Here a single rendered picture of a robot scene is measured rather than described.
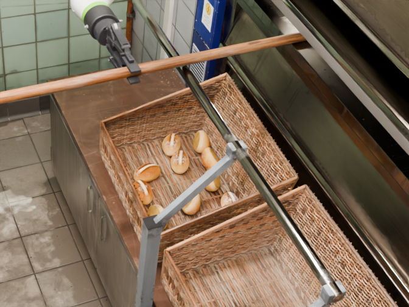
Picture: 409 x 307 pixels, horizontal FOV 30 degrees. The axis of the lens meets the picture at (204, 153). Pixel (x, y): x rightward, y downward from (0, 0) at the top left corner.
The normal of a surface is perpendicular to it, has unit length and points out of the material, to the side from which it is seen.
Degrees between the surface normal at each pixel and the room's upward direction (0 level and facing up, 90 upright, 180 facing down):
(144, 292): 90
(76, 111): 0
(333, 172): 70
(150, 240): 90
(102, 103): 0
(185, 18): 90
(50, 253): 0
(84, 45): 90
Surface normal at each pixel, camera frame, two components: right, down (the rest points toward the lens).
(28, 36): 0.42, 0.66
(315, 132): -0.80, -0.05
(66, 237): 0.12, -0.72
